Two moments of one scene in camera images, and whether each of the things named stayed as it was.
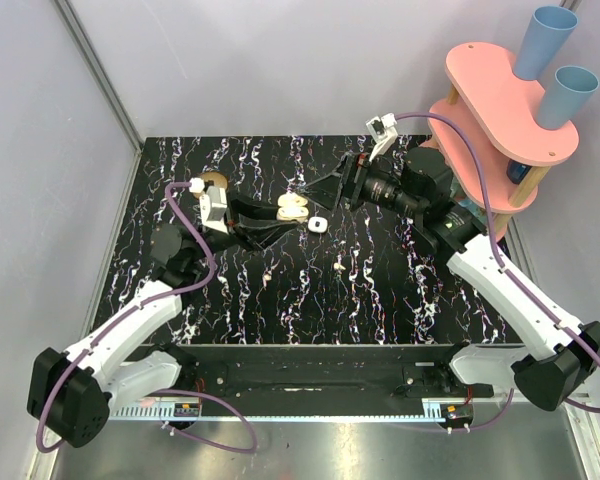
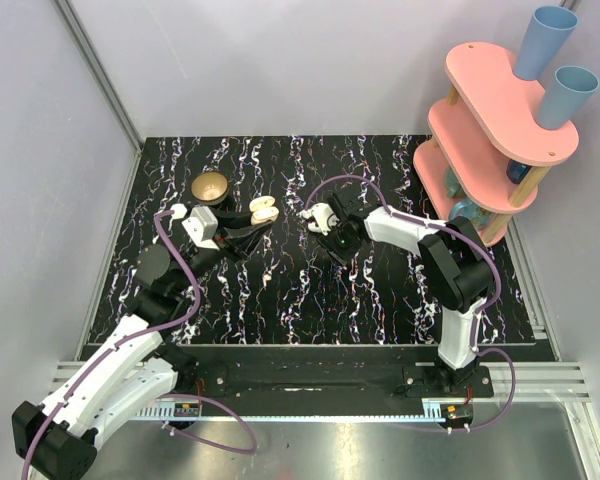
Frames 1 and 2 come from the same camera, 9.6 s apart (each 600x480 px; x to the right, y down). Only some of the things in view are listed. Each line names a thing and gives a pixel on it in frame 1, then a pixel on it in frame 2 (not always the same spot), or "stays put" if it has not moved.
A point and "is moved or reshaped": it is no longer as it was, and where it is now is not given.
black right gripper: [326, 191] to [341, 256]
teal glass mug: [474, 208] stays put
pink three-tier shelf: [487, 133] stays put
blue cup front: [565, 95] stays put
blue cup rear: [547, 32] stays put
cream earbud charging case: [292, 207] is moved or reshaped
